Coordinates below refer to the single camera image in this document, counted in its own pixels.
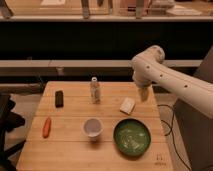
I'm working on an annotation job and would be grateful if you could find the black cable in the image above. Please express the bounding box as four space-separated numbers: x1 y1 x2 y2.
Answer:
157 103 193 171

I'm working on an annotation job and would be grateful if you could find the orange carrot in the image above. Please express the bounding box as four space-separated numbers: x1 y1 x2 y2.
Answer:
42 117 51 138

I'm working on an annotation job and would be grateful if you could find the black rectangular block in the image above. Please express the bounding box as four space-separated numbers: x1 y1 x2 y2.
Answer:
55 91 64 108

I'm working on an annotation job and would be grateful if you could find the white cup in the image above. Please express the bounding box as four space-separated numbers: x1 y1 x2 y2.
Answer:
83 118 102 139

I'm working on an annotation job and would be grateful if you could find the black office chair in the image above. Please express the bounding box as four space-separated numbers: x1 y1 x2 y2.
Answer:
0 93 26 171

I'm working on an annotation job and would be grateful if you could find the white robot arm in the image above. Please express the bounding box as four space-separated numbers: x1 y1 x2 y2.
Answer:
131 45 213 119

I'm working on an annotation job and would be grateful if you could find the green bowl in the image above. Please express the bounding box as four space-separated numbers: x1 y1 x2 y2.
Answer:
113 118 151 157

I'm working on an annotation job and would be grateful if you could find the clear plastic bottle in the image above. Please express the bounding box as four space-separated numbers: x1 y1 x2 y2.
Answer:
90 77 100 104

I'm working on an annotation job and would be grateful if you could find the white sponge block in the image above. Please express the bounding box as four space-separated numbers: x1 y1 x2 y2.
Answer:
120 97 135 115

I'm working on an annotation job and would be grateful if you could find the wooden table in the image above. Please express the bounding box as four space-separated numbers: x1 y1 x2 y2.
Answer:
17 81 173 171

